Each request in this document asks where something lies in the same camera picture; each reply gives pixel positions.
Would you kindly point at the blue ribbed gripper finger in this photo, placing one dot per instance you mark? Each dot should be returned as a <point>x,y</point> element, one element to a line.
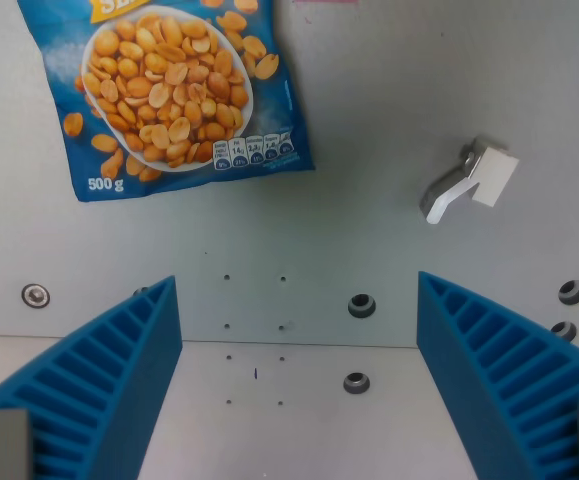
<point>104,380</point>
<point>499,370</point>

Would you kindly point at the silver hex bolt with washer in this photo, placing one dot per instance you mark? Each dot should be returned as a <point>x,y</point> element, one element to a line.
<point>35,295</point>

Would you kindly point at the blue peanut bag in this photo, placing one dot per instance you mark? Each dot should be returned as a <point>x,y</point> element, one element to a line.
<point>169,90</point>

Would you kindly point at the white plastic bracket part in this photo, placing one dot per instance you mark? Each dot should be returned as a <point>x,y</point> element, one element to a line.
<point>469,177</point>

